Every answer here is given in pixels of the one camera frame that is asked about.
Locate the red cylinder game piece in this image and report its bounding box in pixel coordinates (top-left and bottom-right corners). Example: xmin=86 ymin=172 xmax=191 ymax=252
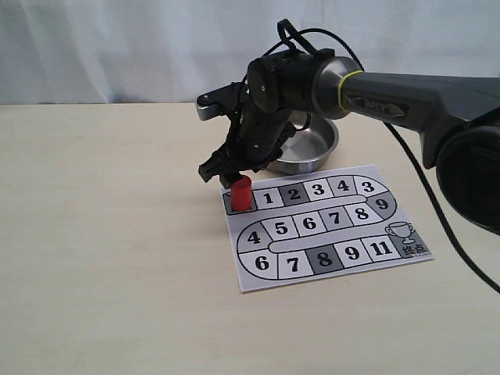
xmin=230 ymin=176 xmax=252 ymax=212

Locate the stainless steel bowl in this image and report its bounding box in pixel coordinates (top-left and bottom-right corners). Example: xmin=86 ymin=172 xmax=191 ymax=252
xmin=266 ymin=111 xmax=339 ymax=175

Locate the printed number game board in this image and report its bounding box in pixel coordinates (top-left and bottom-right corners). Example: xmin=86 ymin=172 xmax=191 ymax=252
xmin=220 ymin=165 xmax=434 ymax=292

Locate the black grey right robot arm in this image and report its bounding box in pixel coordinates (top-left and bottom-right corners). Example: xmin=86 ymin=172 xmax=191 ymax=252
xmin=198 ymin=49 xmax=499 ymax=233

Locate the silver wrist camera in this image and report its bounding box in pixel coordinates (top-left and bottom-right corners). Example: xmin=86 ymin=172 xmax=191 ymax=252
xmin=195 ymin=82 xmax=246 ymax=121

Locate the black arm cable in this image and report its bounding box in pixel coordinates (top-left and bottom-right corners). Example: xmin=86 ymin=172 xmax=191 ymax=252
xmin=261 ymin=19 xmax=500 ymax=294

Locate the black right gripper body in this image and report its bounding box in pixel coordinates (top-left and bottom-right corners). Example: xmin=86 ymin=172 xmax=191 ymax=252
xmin=213 ymin=52 xmax=324 ymax=172

